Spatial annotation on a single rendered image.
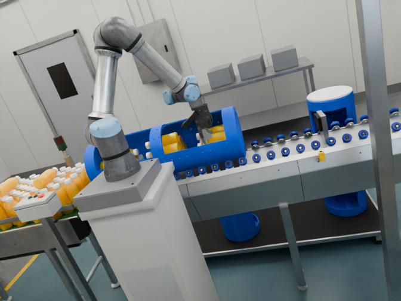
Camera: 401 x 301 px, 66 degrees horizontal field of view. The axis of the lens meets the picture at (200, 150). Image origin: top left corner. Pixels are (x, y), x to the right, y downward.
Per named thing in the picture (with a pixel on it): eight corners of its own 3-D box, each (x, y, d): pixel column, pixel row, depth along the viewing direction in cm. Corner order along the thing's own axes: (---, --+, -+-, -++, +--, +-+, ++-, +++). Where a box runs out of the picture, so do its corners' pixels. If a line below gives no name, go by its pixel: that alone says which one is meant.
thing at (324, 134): (330, 143, 160) (326, 115, 154) (322, 145, 161) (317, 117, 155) (325, 137, 169) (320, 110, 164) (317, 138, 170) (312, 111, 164)
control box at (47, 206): (53, 216, 162) (44, 199, 158) (21, 223, 166) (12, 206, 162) (63, 205, 171) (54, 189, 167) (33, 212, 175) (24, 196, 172)
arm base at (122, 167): (137, 175, 121) (128, 152, 118) (101, 185, 122) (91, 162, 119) (144, 162, 135) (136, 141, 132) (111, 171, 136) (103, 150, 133)
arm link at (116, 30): (120, 2, 115) (206, 88, 139) (111, 10, 124) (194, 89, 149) (102, 25, 113) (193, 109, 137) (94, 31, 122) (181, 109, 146)
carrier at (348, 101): (322, 198, 249) (330, 220, 224) (303, 94, 219) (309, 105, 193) (360, 192, 242) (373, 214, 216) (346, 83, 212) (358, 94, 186)
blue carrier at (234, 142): (247, 166, 161) (233, 116, 150) (98, 199, 179) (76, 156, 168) (245, 143, 186) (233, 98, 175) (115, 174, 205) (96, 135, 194)
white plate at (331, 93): (304, 92, 218) (304, 94, 219) (309, 103, 193) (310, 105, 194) (345, 82, 211) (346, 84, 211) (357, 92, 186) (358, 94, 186)
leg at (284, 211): (308, 290, 193) (289, 206, 172) (299, 291, 195) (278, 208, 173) (306, 283, 199) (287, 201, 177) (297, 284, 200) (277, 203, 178)
